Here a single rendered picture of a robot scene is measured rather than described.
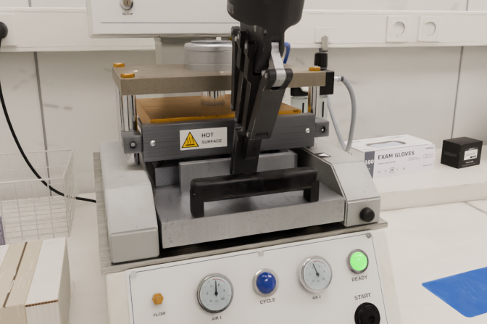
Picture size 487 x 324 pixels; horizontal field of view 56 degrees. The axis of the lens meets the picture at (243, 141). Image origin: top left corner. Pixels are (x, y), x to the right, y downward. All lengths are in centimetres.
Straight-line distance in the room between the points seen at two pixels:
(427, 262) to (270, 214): 46
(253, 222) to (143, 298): 14
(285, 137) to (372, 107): 82
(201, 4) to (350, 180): 39
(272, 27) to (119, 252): 27
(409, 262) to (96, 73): 83
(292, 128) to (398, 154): 65
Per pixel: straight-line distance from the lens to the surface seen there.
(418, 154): 126
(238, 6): 44
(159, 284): 51
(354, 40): 130
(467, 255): 98
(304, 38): 123
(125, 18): 77
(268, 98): 45
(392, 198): 112
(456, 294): 84
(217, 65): 62
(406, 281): 85
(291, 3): 44
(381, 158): 119
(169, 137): 56
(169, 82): 56
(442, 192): 120
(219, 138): 57
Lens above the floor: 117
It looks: 14 degrees down
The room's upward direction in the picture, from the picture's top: straight up
